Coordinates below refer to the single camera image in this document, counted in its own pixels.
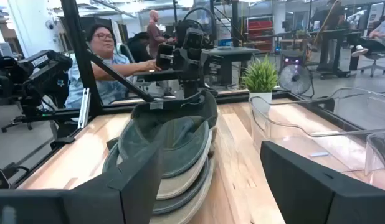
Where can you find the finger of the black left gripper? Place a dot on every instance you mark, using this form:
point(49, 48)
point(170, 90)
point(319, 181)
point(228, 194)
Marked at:
point(164, 57)
point(215, 68)

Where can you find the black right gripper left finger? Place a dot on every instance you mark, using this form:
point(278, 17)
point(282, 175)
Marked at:
point(86, 205)

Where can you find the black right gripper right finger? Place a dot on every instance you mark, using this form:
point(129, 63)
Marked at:
point(320, 199)

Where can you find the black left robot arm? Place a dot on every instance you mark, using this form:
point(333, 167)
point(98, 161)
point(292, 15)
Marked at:
point(191, 88)

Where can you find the person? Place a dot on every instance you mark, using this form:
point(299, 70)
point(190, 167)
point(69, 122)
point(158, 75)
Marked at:
point(367, 43)
point(155, 34)
point(334, 15)
point(102, 77)

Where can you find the black high-back chair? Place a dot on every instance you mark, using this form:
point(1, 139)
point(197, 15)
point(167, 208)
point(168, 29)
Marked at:
point(139, 46)

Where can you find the blue container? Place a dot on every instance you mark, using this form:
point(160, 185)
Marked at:
point(225, 42)

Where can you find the grey office chair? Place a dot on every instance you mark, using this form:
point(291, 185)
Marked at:
point(125, 53)

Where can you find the green plant in white pot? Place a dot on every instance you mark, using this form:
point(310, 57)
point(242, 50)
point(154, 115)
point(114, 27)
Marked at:
point(260, 77)

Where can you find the narrow clear plastic bin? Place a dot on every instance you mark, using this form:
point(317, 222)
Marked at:
point(304, 146)

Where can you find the red storage shelf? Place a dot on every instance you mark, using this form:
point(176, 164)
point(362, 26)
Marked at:
point(260, 34)

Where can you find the wide clear plastic bin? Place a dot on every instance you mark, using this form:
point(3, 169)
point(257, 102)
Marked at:
point(379, 155)

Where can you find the black computer tower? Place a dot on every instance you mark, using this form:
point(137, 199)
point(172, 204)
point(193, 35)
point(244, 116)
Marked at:
point(292, 59)

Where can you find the round floor fan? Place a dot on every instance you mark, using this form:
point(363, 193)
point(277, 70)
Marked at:
point(294, 79)

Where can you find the black standing desk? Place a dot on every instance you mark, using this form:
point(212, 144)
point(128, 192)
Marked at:
point(332, 46)

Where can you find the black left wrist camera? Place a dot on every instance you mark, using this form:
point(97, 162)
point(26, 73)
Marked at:
point(194, 39)

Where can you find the silver frame bracket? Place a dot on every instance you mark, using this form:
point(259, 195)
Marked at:
point(84, 109)

